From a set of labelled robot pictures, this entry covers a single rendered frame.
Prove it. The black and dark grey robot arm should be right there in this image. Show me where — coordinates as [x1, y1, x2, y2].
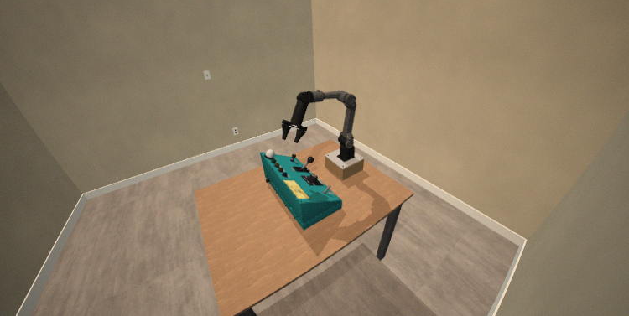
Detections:
[294, 90, 356, 162]

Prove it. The teal control console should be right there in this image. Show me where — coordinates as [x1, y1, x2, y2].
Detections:
[260, 149, 342, 230]

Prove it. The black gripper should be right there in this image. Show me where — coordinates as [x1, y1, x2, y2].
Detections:
[282, 113, 307, 143]

